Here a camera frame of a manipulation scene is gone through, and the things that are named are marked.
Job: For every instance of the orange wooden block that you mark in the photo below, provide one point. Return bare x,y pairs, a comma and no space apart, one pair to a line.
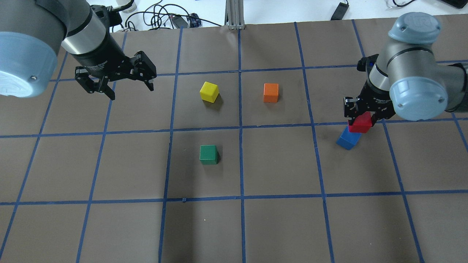
271,93

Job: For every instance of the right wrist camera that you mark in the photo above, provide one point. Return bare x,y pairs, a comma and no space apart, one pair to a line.
365,64

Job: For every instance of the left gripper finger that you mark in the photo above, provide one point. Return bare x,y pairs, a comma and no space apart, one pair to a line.
141,68
82,76

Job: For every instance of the blue wooden block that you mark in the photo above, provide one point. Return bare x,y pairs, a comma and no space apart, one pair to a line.
347,139

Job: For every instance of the red wooden block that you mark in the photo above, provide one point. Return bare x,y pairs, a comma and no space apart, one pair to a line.
361,124

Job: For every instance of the black power adapter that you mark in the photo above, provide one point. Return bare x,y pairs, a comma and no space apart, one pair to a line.
340,11

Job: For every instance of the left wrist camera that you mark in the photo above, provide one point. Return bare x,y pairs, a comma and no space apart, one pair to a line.
108,15

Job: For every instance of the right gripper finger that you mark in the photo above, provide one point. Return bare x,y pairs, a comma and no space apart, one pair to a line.
382,114
352,109

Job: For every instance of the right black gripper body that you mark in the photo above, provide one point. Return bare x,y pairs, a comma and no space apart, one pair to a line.
373,99

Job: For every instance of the aluminium frame post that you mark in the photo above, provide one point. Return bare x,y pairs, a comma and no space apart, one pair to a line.
234,15

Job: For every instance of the green wooden block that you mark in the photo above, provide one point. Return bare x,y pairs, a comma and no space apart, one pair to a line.
209,155

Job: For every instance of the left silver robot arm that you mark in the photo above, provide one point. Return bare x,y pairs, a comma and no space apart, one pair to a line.
33,31

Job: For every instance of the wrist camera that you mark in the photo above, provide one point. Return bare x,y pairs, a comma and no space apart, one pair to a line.
365,64
108,15

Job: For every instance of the yellow wooden block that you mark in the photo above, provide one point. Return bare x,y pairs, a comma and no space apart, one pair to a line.
209,92

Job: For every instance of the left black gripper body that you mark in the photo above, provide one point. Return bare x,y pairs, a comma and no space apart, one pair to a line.
99,54

